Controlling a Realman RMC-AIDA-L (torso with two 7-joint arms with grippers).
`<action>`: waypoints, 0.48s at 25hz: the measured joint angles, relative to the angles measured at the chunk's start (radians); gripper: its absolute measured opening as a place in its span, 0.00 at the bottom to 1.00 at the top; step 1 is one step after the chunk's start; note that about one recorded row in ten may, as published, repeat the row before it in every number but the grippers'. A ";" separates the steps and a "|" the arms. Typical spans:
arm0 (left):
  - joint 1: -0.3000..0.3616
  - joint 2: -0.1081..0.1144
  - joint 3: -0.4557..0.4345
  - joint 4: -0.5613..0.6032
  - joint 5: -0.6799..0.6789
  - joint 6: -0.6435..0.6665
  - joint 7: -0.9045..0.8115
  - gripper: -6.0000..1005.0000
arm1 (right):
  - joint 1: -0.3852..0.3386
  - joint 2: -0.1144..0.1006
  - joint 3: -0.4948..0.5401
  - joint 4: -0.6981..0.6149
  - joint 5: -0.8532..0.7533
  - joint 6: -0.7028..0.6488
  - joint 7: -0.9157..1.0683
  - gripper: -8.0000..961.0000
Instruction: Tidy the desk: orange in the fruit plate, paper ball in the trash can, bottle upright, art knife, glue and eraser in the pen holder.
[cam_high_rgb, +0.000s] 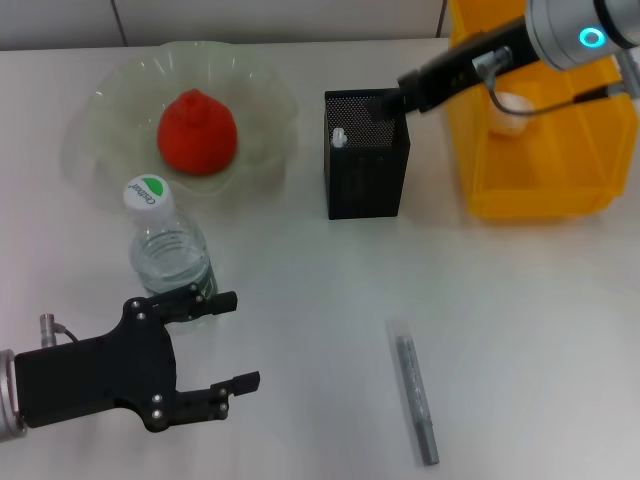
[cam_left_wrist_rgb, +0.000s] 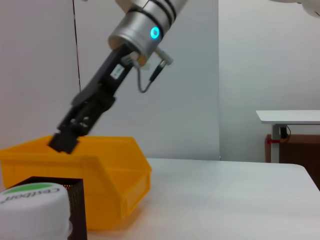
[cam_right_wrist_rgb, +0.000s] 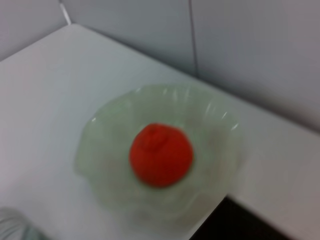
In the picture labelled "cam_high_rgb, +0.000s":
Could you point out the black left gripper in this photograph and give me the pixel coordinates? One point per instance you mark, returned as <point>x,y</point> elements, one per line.
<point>100,380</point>

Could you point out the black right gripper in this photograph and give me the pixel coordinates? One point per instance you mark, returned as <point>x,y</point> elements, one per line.
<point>440,87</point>

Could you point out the green pen with white clip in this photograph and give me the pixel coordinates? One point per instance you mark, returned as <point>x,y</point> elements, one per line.
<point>339,137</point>

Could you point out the white paper ball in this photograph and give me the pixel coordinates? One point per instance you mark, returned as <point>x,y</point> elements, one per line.
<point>510,125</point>

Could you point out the clear water bottle green label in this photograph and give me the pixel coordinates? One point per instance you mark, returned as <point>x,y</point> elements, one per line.
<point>165,250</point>

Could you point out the orange fruit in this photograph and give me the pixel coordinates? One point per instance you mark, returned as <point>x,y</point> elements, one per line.
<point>197,140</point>

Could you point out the grey glitter pen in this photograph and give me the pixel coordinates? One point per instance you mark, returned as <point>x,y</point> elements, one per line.
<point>417,400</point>

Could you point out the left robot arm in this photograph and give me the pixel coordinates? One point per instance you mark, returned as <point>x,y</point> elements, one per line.
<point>5,400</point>

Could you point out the black mesh pen holder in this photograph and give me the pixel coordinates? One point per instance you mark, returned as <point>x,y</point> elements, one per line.
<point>365,185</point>

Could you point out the yellow plastic storage bin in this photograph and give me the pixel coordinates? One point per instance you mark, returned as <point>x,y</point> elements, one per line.
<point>540,200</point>

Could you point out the clear glass bowl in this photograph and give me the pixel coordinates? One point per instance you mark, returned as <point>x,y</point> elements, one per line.
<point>125,100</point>

